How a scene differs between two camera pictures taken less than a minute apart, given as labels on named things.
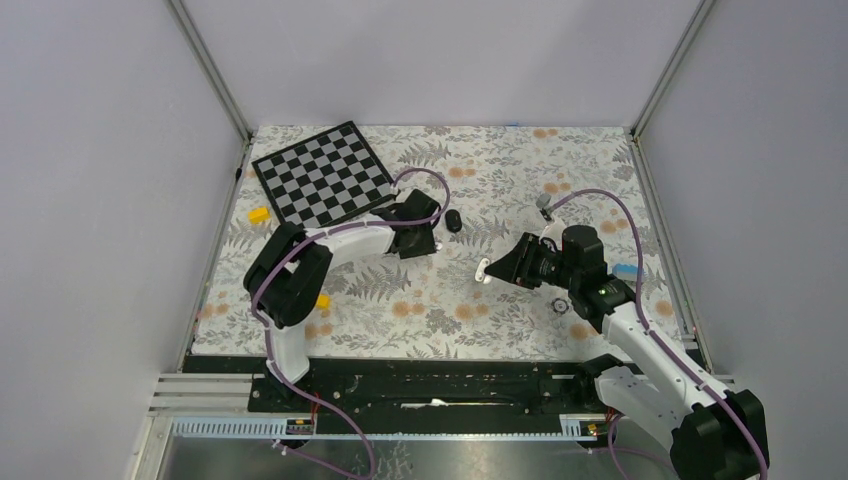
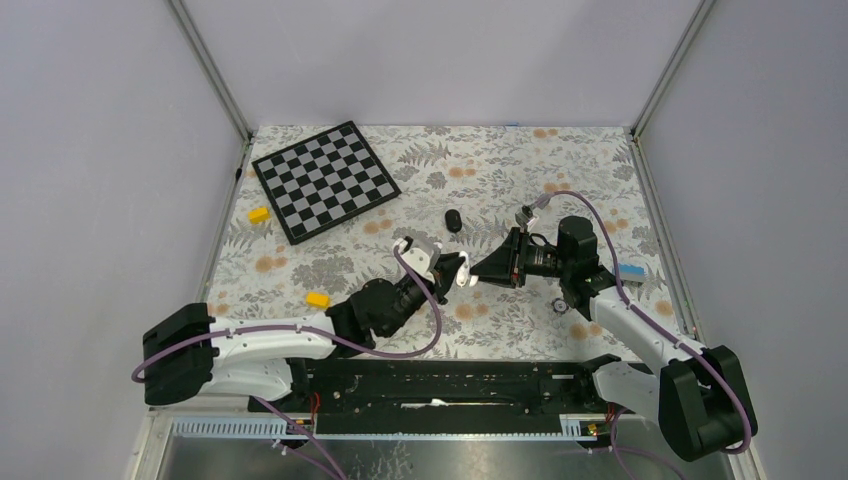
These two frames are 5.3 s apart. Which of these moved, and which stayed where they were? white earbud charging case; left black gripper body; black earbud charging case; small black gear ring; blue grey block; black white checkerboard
Moved: white earbud charging case; left black gripper body
Stayed: blue grey block; small black gear ring; black white checkerboard; black earbud charging case
